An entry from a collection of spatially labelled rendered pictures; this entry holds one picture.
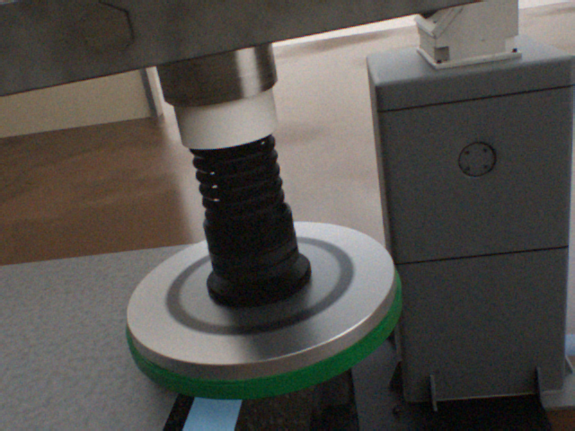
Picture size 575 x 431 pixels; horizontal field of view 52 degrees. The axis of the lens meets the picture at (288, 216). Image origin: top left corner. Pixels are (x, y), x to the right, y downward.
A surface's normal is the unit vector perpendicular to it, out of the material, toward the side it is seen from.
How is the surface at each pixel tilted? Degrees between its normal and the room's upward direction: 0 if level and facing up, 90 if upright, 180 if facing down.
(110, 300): 0
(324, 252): 0
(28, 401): 0
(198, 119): 90
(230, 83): 90
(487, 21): 90
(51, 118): 90
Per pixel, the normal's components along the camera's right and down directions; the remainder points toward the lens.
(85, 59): 0.05, 0.39
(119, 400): -0.15, -0.91
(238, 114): 0.33, 0.33
